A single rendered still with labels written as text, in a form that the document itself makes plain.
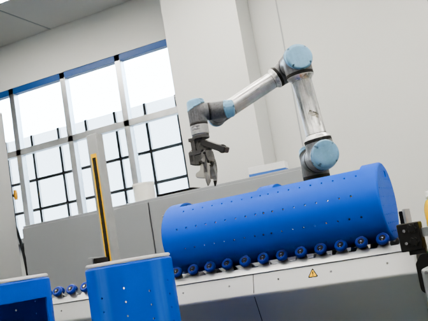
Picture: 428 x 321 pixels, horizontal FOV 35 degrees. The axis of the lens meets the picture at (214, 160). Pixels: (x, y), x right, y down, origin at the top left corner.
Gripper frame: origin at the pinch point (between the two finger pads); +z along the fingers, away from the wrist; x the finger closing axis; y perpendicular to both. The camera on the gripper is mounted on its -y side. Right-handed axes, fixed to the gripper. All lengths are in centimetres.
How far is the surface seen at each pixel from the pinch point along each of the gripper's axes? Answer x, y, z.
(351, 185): 12, -58, 13
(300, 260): 10, -35, 36
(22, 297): 77, 36, 32
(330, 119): -266, 18, -63
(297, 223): 13.5, -36.8, 22.7
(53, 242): -136, 196, 0
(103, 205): -30, 75, -5
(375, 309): 10, -58, 56
